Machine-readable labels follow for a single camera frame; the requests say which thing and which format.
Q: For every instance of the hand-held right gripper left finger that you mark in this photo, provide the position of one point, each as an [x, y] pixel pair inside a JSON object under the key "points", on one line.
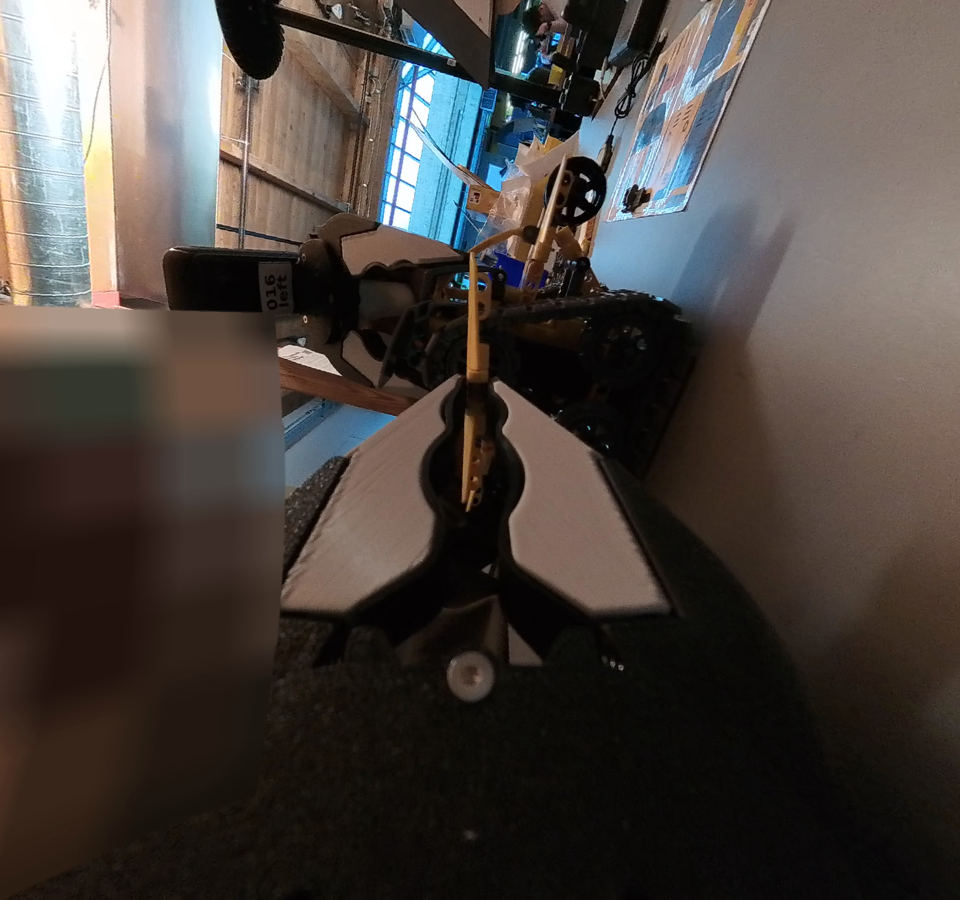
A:
{"points": [[360, 532]]}

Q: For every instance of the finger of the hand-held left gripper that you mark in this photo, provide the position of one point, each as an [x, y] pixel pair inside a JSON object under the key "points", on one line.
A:
{"points": [[367, 356], [397, 248]]}

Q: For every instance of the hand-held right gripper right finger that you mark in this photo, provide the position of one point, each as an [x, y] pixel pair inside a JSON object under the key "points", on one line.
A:
{"points": [[585, 532]]}

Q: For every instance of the yellow black tracked toy vehicle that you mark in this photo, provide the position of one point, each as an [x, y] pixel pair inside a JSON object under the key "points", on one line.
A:
{"points": [[622, 360]]}

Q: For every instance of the black toy track link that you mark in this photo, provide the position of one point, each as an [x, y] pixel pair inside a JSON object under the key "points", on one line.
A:
{"points": [[636, 197]]}

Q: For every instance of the white plastic bag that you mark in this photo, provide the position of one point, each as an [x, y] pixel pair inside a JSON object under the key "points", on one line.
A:
{"points": [[532, 179]]}

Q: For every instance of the black battery charger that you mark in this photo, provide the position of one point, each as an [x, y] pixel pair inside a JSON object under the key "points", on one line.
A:
{"points": [[579, 93], [592, 3]]}

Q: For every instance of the black pole with round disc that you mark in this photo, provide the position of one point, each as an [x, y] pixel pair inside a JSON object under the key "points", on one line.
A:
{"points": [[247, 7]]}

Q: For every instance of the instruction booklet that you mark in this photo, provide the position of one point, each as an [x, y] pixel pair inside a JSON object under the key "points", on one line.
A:
{"points": [[697, 89]]}

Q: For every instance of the black box device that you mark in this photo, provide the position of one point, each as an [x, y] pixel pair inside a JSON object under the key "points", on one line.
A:
{"points": [[645, 7]]}

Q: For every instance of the silver ventilation duct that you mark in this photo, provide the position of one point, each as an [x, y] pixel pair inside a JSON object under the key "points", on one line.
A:
{"points": [[45, 127]]}

